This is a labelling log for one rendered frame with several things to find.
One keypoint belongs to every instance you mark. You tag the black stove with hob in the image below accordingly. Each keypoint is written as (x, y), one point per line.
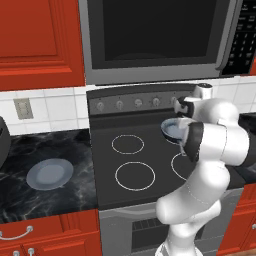
(133, 186)

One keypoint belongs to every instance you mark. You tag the blue-grey pan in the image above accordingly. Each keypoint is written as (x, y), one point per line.
(170, 130)

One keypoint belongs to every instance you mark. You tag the dark rounded appliance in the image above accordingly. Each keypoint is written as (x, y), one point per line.
(3, 140)

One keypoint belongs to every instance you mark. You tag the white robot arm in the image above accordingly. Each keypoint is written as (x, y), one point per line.
(213, 146)

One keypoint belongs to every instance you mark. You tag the red drawer front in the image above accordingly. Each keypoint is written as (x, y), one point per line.
(248, 196)
(50, 226)

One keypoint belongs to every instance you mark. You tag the grey wall outlet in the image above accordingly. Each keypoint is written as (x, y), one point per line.
(23, 108)

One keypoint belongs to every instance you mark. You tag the grey stove knob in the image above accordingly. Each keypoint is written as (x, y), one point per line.
(138, 102)
(119, 105)
(156, 101)
(100, 106)
(173, 100)

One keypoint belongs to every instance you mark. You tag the red wall cupboard door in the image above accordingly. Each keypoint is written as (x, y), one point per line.
(36, 40)

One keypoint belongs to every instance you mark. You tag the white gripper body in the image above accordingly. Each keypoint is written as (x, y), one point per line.
(180, 106)

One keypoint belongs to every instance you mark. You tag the grey oven door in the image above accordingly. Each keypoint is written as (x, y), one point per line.
(126, 233)

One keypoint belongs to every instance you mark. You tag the grey microwave oven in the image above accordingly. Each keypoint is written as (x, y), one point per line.
(150, 36)

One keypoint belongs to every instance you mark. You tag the red base cupboard door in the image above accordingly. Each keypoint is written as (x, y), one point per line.
(66, 246)
(238, 230)
(8, 251)

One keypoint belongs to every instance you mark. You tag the grey round plate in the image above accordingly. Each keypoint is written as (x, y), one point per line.
(50, 174)

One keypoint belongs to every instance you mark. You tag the silver cupboard knob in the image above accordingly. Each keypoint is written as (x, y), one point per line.
(16, 253)
(31, 251)
(254, 227)

